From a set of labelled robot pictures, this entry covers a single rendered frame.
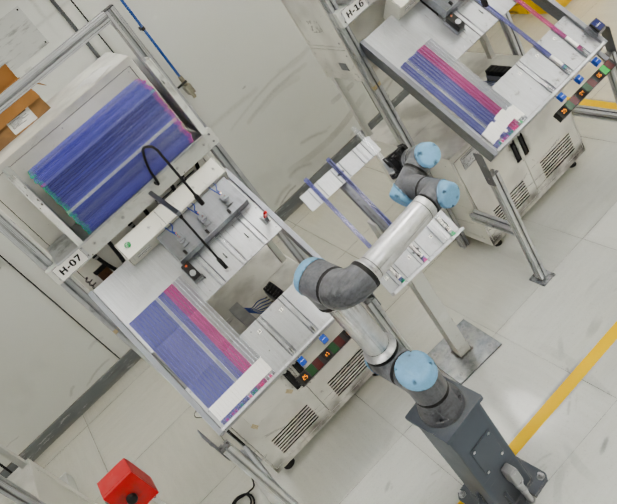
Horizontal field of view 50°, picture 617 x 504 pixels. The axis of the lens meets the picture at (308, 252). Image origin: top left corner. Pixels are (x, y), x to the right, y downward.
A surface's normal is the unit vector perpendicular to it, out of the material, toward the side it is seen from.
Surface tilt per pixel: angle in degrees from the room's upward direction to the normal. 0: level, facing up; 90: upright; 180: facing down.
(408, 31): 44
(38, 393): 90
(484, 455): 90
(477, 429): 90
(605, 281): 0
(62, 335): 90
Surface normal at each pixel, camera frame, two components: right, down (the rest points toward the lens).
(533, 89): -0.01, -0.27
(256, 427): 0.50, 0.30
